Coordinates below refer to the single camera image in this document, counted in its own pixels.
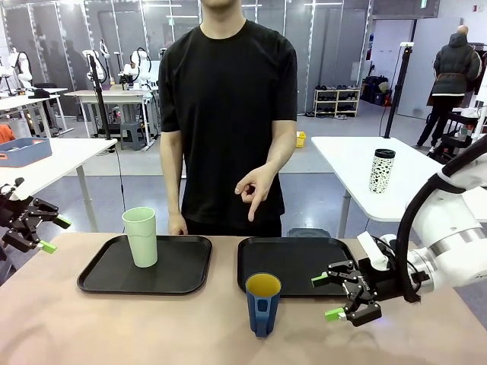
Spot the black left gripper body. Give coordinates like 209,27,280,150
0,192,31,240

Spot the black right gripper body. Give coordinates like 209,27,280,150
357,258,403,304

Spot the person's right forearm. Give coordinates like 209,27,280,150
161,165,184,216

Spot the person's left forearm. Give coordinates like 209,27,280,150
258,142,298,179

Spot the person's left hand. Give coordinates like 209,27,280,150
234,166,276,222

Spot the person's right hand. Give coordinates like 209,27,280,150
168,212,189,236

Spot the black plastic serving tray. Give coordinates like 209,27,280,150
77,234,213,297
237,236,359,298

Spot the dark grey plastic stool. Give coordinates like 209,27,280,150
287,227,332,239

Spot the white table with blue bin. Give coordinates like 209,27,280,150
0,137,119,233

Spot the blue plastic bin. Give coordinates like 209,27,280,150
0,137,53,169

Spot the blue cup yellow inside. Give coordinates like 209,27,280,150
245,272,282,338

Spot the light green plastic cup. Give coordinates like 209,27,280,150
121,207,158,240
128,233,158,269

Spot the white black-spotted tumbler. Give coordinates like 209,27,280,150
368,148,396,194

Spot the white table with tumbler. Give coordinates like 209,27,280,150
310,135,487,239

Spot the white background desk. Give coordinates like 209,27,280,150
0,87,70,138

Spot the grey step stool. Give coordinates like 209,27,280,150
119,121,146,151

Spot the black tripod pole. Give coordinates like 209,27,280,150
85,52,112,141

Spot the white background workbench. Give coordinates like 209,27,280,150
63,87,160,150

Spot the wooden shoe rack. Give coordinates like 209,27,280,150
314,87,361,119

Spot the black utility cart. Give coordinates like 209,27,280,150
436,109,481,154

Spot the black bags pile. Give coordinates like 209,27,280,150
360,75,393,107

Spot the black pole with white box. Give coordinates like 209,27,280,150
383,42,415,139

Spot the person in black t-shirt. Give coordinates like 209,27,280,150
158,0,298,237

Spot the person in dark jacket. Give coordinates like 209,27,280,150
416,25,484,149

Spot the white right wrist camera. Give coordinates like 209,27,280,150
356,231,397,271

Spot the black corrugated cable hose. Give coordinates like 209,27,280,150
395,155,460,304

